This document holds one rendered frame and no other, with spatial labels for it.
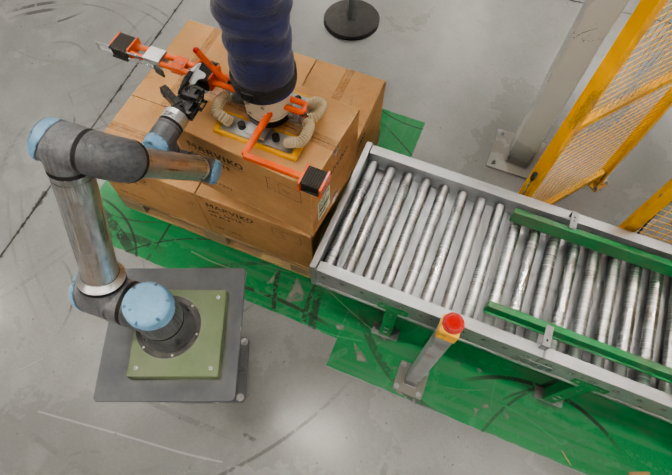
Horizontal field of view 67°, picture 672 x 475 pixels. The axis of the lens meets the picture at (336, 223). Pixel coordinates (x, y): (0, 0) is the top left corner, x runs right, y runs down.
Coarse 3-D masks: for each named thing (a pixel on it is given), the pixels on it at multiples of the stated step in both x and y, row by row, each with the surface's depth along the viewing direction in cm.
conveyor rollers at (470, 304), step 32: (384, 192) 240; (448, 192) 242; (352, 224) 235; (384, 224) 233; (448, 224) 233; (512, 224) 233; (352, 256) 225; (416, 256) 225; (480, 256) 226; (512, 256) 226; (544, 256) 228; (576, 256) 225; (448, 288) 219; (480, 288) 219; (544, 288) 218; (608, 288) 219; (576, 320) 214; (608, 320) 212; (576, 352) 206; (640, 352) 208
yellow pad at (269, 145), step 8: (240, 120) 188; (248, 120) 191; (216, 128) 190; (224, 128) 189; (232, 128) 189; (240, 128) 188; (272, 128) 190; (232, 136) 188; (240, 136) 188; (248, 136) 188; (272, 136) 185; (280, 136) 188; (288, 136) 188; (296, 136) 188; (256, 144) 187; (264, 144) 186; (272, 144) 186; (280, 144) 186; (272, 152) 186; (280, 152) 185; (288, 152) 184; (296, 152) 185
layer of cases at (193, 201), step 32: (192, 32) 287; (320, 64) 276; (160, 96) 266; (352, 96) 266; (128, 128) 257; (128, 192) 276; (160, 192) 256; (192, 192) 240; (224, 224) 260; (256, 224) 242; (288, 256) 263
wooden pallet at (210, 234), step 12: (132, 204) 291; (144, 204) 283; (156, 216) 293; (168, 216) 293; (192, 228) 290; (204, 228) 277; (216, 240) 287; (228, 240) 283; (252, 252) 283; (264, 252) 272; (276, 264) 281; (288, 264) 280
